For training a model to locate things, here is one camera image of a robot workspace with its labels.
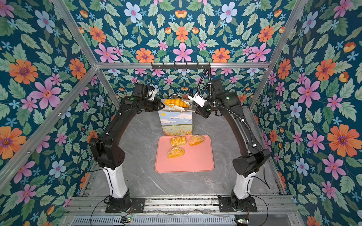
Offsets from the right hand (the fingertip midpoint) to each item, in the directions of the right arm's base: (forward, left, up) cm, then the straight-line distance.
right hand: (199, 106), depth 75 cm
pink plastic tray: (-15, +2, -33) cm, 36 cm away
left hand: (+8, +21, -4) cm, 23 cm away
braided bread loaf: (-5, +15, -28) cm, 32 cm away
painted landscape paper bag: (+3, +14, -18) cm, 23 cm away
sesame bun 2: (-13, +15, -28) cm, 35 cm away
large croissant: (+5, +14, -2) cm, 15 cm away
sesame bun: (-3, +2, -29) cm, 29 cm away
